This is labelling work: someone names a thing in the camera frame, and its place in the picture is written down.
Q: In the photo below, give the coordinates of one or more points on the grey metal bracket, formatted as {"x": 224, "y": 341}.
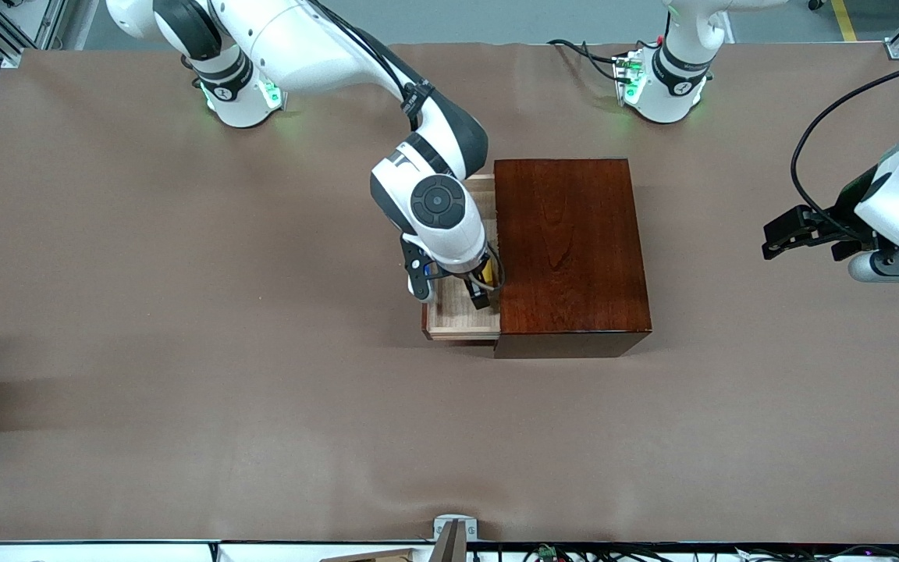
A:
{"x": 472, "y": 527}

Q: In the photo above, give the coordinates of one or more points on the aluminium frame rails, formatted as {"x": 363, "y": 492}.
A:
{"x": 36, "y": 23}

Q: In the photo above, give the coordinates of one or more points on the brown table mat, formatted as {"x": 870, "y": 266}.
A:
{"x": 262, "y": 437}

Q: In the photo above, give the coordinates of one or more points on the yellow block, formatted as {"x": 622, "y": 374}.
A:
{"x": 488, "y": 273}

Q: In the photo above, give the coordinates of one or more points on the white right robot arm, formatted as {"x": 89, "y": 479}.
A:
{"x": 301, "y": 39}

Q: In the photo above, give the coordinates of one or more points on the light wooden plank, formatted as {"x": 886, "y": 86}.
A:
{"x": 379, "y": 556}

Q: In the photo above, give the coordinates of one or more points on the green terminal connector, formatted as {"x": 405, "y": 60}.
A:
{"x": 548, "y": 552}

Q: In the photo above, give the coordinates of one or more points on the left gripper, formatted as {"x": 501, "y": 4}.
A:
{"x": 847, "y": 209}

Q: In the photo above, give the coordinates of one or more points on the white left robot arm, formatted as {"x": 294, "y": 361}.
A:
{"x": 684, "y": 47}

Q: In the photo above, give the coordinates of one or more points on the dark red wooden cabinet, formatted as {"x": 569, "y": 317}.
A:
{"x": 574, "y": 250}

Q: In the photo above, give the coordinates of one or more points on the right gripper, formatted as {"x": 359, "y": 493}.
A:
{"x": 478, "y": 293}

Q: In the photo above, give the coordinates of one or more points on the grey camera mount beam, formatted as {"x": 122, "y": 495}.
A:
{"x": 449, "y": 546}

